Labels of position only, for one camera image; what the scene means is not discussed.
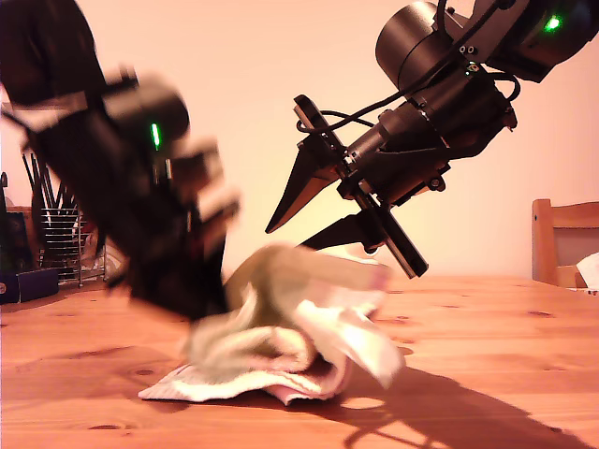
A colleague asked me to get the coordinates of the wooden chair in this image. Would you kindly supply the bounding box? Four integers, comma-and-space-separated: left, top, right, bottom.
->
531, 199, 599, 289

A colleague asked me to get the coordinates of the brown cardboard box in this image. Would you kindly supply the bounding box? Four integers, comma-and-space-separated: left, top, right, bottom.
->
554, 265, 586, 290

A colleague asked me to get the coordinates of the cream pink striped tea towel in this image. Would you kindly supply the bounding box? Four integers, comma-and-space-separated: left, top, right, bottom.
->
138, 242, 406, 406

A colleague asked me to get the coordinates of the dark printed carton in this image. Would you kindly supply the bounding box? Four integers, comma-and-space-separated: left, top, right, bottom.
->
0, 210, 37, 275

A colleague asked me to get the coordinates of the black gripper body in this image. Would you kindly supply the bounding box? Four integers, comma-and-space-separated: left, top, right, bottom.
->
293, 94, 445, 281

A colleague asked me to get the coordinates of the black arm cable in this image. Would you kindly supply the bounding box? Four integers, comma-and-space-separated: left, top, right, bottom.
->
490, 72, 522, 103

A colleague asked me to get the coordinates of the thin black chopstick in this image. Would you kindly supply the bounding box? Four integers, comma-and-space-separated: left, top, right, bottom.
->
22, 153, 47, 210

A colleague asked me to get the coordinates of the dark blue box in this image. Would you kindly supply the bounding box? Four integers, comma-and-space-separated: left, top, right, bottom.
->
0, 269, 60, 305

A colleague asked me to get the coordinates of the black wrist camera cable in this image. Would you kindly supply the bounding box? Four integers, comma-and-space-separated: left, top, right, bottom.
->
296, 0, 511, 135

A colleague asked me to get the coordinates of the metal wire utensil holder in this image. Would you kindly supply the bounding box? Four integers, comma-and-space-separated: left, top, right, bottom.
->
39, 205, 110, 287

